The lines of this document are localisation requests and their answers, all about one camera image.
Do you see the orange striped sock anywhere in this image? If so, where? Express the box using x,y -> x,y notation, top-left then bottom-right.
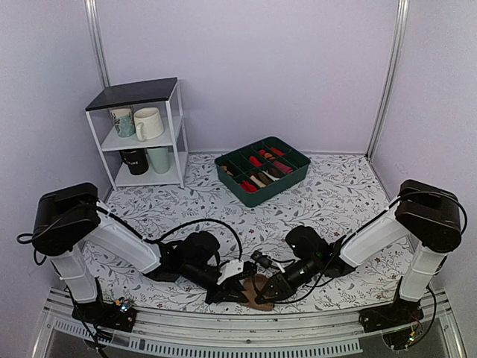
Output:
259,149 -> 276,161

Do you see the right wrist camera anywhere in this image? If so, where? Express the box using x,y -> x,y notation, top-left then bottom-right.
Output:
250,251 -> 285,273

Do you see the black cable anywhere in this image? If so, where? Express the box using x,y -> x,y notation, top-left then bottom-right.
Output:
16,201 -> 244,266
251,190 -> 469,306

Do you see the white shelf black top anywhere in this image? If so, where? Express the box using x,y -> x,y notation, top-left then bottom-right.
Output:
85,78 -> 189,190

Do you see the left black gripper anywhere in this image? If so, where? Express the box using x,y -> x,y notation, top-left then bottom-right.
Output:
183,263 -> 249,307

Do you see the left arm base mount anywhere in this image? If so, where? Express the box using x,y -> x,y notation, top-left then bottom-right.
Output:
72,278 -> 137,333

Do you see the teal patterned mug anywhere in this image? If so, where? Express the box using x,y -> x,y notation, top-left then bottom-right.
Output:
109,106 -> 136,138

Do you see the right black cable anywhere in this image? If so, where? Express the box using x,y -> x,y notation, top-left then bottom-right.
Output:
251,190 -> 469,306

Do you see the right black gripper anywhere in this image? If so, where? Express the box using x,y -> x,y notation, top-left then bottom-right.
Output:
257,257 -> 320,306

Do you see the dark brown sock in box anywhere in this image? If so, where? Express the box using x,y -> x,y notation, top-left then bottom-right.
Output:
267,166 -> 284,179

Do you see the left corner metal post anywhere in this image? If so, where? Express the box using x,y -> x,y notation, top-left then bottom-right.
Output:
84,0 -> 110,88

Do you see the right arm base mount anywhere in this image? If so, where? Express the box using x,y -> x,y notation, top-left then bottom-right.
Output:
358,279 -> 424,333

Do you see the corner metal post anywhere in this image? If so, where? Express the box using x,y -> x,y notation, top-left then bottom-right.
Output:
84,0 -> 110,88
366,0 -> 410,161

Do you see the red rolled sock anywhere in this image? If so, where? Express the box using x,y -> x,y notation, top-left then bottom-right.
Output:
249,156 -> 262,167
240,180 -> 258,193

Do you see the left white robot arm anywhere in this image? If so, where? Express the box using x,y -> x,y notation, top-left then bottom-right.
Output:
31,183 -> 248,324

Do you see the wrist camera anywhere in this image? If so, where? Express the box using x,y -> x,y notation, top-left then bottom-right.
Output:
216,260 -> 257,286
250,251 -> 285,273

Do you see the maroon sock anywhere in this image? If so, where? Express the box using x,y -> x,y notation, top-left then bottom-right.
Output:
273,160 -> 294,175

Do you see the red rolled sock middle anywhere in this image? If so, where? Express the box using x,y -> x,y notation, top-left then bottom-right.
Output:
249,156 -> 262,167

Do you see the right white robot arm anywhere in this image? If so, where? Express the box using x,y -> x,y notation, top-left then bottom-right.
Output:
255,180 -> 468,325

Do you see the aluminium front rail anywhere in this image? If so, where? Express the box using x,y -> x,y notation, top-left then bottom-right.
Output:
31,286 -> 467,358

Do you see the green divided sock box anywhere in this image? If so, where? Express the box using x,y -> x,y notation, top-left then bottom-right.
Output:
215,136 -> 311,207

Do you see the black mug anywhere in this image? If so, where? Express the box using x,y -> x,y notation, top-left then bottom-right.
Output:
120,148 -> 149,176

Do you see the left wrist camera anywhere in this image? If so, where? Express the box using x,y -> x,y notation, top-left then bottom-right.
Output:
216,260 -> 257,286

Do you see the red sock back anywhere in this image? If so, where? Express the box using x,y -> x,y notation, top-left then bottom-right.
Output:
271,147 -> 285,157

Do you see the left black cable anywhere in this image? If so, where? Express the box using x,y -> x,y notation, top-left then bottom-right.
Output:
16,201 -> 244,266

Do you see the brown ribbed sock pair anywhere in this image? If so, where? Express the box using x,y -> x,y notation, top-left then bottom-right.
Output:
241,274 -> 274,312

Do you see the mint green mug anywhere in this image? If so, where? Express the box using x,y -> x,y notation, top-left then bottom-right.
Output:
146,147 -> 170,175

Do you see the floral table mat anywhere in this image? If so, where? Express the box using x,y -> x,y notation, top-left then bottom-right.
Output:
82,154 -> 412,304

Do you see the red rolled sock front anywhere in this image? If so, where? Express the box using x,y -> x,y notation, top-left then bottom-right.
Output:
240,180 -> 258,193

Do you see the beige sock in box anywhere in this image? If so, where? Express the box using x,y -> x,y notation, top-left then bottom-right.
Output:
250,175 -> 266,188

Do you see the white ceramic mug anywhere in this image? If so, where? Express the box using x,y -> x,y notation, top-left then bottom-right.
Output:
133,107 -> 164,142

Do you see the right corner metal post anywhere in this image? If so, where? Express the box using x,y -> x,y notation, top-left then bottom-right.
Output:
366,0 -> 410,161

